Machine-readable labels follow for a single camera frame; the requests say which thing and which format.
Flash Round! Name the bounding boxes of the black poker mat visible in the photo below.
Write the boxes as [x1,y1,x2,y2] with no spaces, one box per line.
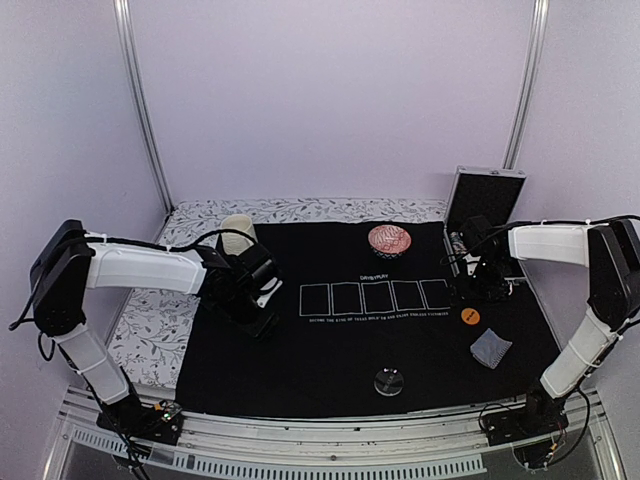
[176,222,559,418]

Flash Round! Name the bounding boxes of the left aluminium frame post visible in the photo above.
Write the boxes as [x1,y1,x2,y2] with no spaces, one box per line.
[113,0,175,216]

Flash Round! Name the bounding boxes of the white ribbed ceramic mug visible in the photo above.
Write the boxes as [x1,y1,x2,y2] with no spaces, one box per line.
[221,214,257,255]

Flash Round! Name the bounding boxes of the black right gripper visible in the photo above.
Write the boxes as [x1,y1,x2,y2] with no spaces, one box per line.
[448,257,510,308]

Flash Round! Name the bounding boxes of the red patterned bowl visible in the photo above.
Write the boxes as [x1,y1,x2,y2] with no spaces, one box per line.
[367,224,412,260]

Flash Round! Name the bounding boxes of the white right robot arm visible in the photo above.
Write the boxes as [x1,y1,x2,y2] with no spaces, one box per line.
[453,214,639,436]

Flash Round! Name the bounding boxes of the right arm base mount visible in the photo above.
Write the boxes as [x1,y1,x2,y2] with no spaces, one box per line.
[478,387,569,470]

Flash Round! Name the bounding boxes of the black round dealer button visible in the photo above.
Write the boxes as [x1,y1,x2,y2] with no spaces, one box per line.
[373,368,405,397]

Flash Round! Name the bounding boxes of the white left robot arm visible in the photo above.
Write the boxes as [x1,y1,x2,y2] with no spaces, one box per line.
[8,219,283,434]

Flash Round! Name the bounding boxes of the aluminium frame post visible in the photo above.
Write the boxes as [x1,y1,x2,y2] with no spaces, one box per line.
[113,0,175,216]
[502,0,550,170]

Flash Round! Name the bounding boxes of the poker chips in case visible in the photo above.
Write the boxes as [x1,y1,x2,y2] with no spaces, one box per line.
[449,231,467,254]

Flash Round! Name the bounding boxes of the aluminium poker chip case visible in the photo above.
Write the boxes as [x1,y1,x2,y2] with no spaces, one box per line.
[441,166,526,302]

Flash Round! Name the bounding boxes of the floral white tablecloth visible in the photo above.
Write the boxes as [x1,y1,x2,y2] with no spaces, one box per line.
[108,198,447,390]

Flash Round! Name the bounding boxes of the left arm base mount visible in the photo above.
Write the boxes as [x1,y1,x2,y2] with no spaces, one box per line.
[97,396,184,446]

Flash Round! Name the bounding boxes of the right aluminium frame post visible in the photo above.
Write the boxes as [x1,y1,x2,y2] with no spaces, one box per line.
[502,0,550,170]

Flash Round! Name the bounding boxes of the orange big blind button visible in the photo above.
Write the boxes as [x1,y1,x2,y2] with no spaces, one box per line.
[460,307,481,326]

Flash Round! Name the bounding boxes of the aluminium front rail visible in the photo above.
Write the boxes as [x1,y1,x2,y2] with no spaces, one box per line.
[44,384,631,480]

